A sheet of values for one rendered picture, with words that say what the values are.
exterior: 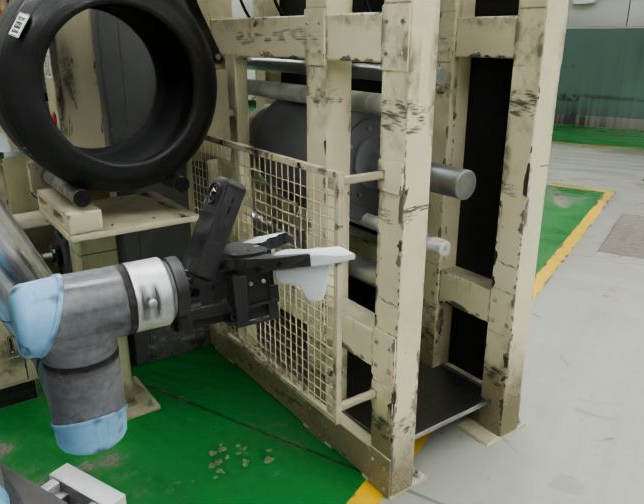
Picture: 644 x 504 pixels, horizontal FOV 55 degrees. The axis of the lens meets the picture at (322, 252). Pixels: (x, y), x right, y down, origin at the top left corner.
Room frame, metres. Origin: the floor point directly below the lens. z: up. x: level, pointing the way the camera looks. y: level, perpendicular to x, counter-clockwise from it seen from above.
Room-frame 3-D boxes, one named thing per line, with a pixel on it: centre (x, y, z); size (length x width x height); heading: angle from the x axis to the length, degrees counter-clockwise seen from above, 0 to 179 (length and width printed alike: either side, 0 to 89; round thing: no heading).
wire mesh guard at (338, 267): (1.81, 0.22, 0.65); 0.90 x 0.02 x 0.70; 35
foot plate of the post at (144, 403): (2.00, 0.78, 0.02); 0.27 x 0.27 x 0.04; 35
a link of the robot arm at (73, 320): (0.57, 0.25, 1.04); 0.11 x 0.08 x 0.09; 122
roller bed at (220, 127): (2.20, 0.44, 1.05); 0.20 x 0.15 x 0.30; 35
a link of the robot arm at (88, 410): (0.59, 0.26, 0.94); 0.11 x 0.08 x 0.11; 32
